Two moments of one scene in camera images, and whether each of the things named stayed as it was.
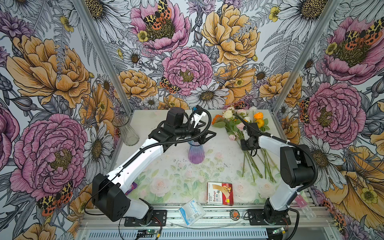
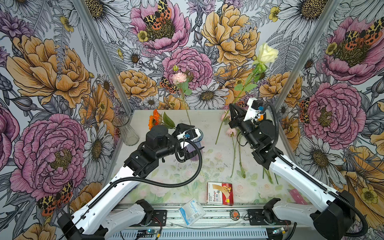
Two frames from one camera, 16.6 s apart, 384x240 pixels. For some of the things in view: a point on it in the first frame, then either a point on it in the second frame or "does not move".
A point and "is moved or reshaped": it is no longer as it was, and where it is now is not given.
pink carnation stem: x=249 y=159 -> x=180 y=79
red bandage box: x=218 y=193 does not move
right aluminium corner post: x=330 y=13 does not move
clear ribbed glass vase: x=130 y=137 does not move
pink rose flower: x=241 y=112 is moved or reshaped
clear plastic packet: x=192 y=211 does not move
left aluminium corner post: x=96 y=38 does not move
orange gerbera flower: x=218 y=121 -> x=156 y=118
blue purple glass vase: x=196 y=152 does not move
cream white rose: x=228 y=114 is moved or reshaped
